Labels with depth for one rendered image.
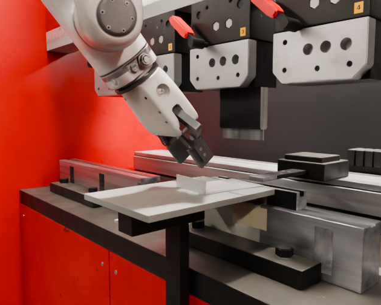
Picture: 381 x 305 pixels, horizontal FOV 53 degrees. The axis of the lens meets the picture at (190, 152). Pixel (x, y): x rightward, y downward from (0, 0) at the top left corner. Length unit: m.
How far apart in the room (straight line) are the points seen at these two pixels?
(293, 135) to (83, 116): 0.75
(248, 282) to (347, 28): 0.39
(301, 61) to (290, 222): 0.25
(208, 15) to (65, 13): 0.31
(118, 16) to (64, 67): 1.01
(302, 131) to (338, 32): 0.69
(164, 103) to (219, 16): 0.25
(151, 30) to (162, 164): 0.56
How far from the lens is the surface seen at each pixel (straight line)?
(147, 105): 0.56
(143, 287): 0.79
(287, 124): 1.28
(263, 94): 0.70
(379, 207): 0.87
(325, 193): 0.92
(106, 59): 0.54
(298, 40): 0.62
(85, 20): 0.46
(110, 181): 1.08
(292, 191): 0.66
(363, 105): 1.16
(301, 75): 0.61
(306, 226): 0.64
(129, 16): 0.46
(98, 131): 1.51
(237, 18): 0.70
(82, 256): 1.01
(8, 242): 1.44
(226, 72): 0.70
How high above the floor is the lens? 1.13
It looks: 6 degrees down
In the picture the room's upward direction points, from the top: straight up
